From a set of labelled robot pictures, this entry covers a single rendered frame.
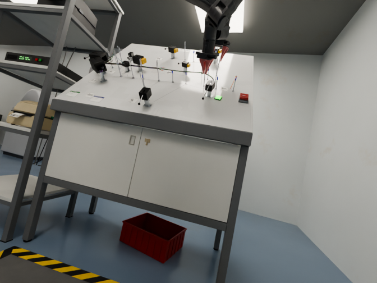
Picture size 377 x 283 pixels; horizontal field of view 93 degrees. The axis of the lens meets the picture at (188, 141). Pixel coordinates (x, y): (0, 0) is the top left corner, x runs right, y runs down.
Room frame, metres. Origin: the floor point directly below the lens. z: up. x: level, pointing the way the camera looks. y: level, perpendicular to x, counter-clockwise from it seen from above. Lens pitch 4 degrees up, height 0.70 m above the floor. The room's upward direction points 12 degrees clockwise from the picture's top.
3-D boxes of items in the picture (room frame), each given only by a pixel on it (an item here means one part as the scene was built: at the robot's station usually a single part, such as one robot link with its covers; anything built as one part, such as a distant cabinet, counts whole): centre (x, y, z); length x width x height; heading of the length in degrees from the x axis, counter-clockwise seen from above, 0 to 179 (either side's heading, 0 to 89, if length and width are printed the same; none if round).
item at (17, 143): (3.66, 3.13, 0.68); 0.67 x 0.60 x 1.36; 74
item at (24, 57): (1.29, 1.11, 1.09); 0.35 x 0.33 x 0.07; 80
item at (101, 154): (1.06, 0.54, 0.60); 0.55 x 0.02 x 0.39; 80
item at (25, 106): (1.28, 1.06, 0.76); 0.30 x 0.21 x 0.20; 174
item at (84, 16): (1.28, 1.07, 1.56); 0.30 x 0.23 x 0.19; 172
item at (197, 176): (0.97, 0.00, 0.60); 0.55 x 0.03 x 0.39; 80
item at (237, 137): (0.99, 0.27, 0.83); 1.18 x 0.06 x 0.06; 80
